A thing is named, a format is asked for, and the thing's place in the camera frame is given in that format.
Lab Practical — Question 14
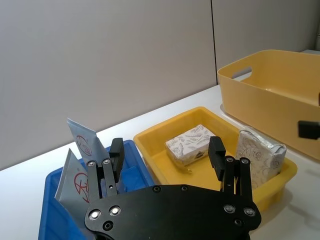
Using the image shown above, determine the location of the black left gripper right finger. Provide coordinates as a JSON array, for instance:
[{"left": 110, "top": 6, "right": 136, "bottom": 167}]
[{"left": 208, "top": 135, "right": 256, "bottom": 204}]

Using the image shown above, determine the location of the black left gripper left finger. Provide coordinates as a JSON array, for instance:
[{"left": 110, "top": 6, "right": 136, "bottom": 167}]
[{"left": 85, "top": 137, "right": 125, "bottom": 205}]

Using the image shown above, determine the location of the white flower-print tissue pack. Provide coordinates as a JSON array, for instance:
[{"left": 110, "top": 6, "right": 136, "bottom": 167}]
[{"left": 234, "top": 127, "right": 287, "bottom": 191}]

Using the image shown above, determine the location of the blue plastic tray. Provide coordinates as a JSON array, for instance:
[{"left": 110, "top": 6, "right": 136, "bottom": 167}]
[{"left": 37, "top": 139, "right": 156, "bottom": 240}]

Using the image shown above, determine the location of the silver pouch with red print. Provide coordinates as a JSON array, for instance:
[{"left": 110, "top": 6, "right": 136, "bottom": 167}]
[
  {"left": 54, "top": 148, "right": 101, "bottom": 240},
  {"left": 66, "top": 118, "right": 111, "bottom": 164}
]

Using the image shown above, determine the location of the white leaf-print tissue pack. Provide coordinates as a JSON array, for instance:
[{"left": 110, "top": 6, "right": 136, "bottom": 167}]
[{"left": 164, "top": 124, "right": 216, "bottom": 167}]

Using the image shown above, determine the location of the shallow yellow plastic tray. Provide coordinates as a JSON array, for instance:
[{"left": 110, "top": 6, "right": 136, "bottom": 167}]
[{"left": 133, "top": 106, "right": 298, "bottom": 211}]

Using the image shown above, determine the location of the deep yellow basket with handles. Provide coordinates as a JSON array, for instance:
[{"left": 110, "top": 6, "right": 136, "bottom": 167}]
[{"left": 216, "top": 49, "right": 320, "bottom": 161}]

